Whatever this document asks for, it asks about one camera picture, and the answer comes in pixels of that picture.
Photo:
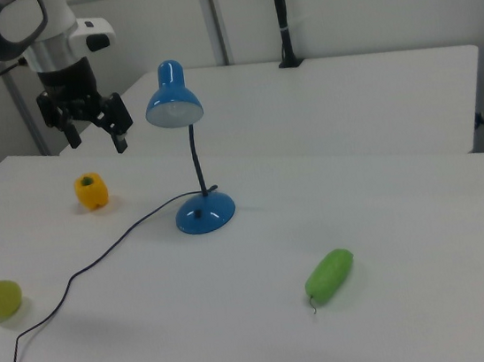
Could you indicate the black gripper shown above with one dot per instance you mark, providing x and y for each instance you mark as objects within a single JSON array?
[{"x": 69, "y": 87}]

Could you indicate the blue desk lamp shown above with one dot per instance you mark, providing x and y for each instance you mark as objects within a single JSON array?
[{"x": 204, "y": 215}]

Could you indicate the yellow bell pepper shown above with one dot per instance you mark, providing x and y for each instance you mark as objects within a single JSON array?
[{"x": 92, "y": 194}]

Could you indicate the light green cucumber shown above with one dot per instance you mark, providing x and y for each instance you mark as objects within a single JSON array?
[{"x": 328, "y": 277}]

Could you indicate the aluminium frame post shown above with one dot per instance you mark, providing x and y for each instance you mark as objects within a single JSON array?
[
  {"x": 26, "y": 115},
  {"x": 213, "y": 15}
]

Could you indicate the black camera pole with clamp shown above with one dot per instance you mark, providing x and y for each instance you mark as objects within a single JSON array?
[{"x": 280, "y": 6}]

